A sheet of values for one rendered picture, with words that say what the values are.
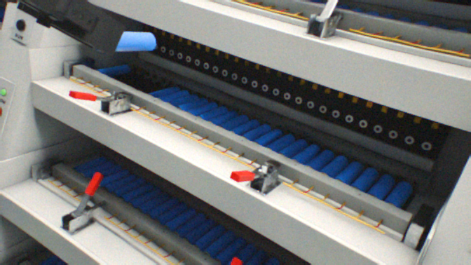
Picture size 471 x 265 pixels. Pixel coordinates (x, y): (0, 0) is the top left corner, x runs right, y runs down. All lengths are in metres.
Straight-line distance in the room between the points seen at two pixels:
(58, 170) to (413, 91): 0.59
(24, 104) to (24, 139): 0.06
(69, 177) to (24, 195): 0.07
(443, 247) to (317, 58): 0.22
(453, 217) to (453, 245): 0.02
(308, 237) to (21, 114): 0.51
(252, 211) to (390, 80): 0.21
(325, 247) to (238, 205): 0.11
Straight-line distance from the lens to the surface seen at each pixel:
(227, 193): 0.51
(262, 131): 0.60
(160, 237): 0.66
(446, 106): 0.45
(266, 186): 0.49
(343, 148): 0.61
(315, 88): 0.63
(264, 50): 0.50
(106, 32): 0.39
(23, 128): 0.78
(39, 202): 0.77
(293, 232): 0.48
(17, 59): 0.79
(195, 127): 0.59
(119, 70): 0.78
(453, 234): 0.44
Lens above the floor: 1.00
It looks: 8 degrees down
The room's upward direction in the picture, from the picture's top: 20 degrees clockwise
